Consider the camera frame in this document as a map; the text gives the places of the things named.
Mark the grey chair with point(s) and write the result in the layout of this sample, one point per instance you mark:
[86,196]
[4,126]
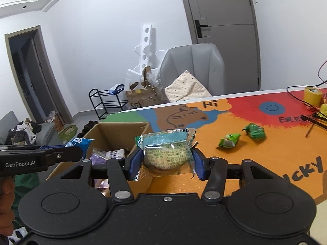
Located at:
[194,58]

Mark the green cloth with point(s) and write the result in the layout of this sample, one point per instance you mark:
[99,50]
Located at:
[25,188]

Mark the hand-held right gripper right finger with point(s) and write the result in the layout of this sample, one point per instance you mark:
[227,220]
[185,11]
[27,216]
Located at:
[200,164]

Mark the pile of clothes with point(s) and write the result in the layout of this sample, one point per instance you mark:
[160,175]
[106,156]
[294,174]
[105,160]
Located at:
[24,132]

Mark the grey sofa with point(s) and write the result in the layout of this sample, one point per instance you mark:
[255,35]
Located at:
[48,132]

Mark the brown box of clutter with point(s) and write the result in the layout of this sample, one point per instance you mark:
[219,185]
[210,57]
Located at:
[143,97]

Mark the blue snack packet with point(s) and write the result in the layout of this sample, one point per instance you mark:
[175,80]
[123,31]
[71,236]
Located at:
[82,143]

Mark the dark doorway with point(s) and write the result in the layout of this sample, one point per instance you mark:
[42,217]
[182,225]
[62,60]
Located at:
[35,81]

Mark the dotted cream cushion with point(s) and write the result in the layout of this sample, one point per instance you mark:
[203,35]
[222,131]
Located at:
[187,85]

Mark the light green snack packet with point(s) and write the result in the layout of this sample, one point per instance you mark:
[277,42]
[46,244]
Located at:
[229,140]

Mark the black shoes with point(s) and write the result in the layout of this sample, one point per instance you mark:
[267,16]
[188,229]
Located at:
[90,127]

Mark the dark green snack packet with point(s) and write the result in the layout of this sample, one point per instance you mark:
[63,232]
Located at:
[255,131]

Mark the white purple snack packet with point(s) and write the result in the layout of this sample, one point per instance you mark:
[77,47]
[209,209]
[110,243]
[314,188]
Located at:
[116,154]

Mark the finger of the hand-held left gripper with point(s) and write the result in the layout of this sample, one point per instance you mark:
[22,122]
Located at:
[66,154]
[30,147]

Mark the black sticks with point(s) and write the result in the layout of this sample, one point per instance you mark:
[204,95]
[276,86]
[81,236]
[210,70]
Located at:
[314,120]

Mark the yellow tape roll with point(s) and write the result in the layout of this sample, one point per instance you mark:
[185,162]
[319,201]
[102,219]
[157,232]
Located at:
[313,97]

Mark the cardboard box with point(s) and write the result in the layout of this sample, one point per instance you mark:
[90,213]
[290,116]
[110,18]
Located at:
[115,130]

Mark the teal snack packet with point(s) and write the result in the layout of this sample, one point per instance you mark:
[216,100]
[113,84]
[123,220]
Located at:
[166,153]

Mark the dark pencil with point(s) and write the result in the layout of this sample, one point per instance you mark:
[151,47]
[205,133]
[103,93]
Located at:
[311,130]

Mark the blue white pouch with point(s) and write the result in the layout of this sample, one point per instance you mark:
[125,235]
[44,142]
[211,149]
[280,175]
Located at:
[115,89]

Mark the person's left hand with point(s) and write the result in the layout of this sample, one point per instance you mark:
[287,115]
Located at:
[5,196]

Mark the colourful printed table mat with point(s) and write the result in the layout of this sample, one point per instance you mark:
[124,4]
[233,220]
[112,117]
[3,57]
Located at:
[255,158]

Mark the white perforated rack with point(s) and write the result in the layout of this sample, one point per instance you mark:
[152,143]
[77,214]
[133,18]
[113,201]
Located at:
[145,48]

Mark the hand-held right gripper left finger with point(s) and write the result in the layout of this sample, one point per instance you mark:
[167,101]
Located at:
[135,163]

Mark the grey door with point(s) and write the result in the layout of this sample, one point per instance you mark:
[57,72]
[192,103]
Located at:
[224,56]

